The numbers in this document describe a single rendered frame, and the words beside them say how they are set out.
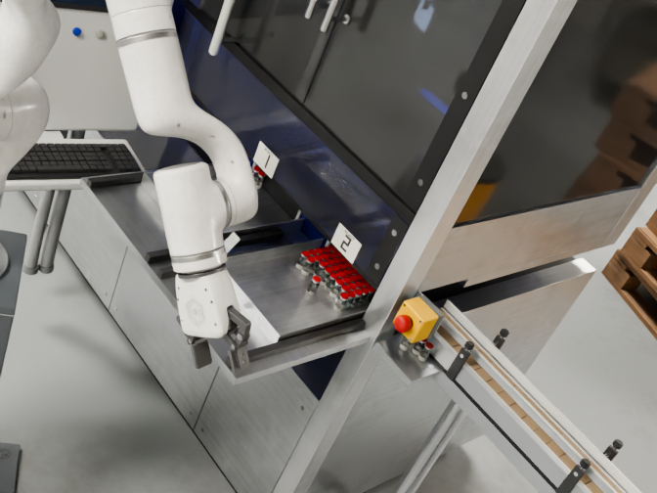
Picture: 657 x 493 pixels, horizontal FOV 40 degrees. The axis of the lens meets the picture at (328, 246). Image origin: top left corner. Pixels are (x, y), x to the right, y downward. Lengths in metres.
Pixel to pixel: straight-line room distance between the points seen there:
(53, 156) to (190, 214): 1.12
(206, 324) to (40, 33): 0.55
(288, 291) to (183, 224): 0.83
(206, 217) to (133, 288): 1.61
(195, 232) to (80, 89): 1.23
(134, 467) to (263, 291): 0.90
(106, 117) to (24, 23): 1.08
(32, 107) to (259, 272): 0.69
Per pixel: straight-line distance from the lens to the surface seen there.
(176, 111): 1.34
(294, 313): 2.08
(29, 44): 1.59
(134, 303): 2.96
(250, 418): 2.57
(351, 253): 2.12
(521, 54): 1.77
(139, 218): 2.19
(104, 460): 2.80
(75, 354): 3.07
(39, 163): 2.38
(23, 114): 1.77
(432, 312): 2.03
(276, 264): 2.20
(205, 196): 1.35
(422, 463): 2.33
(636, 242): 4.72
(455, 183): 1.88
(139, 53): 1.34
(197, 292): 1.37
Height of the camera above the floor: 2.16
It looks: 33 degrees down
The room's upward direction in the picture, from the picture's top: 25 degrees clockwise
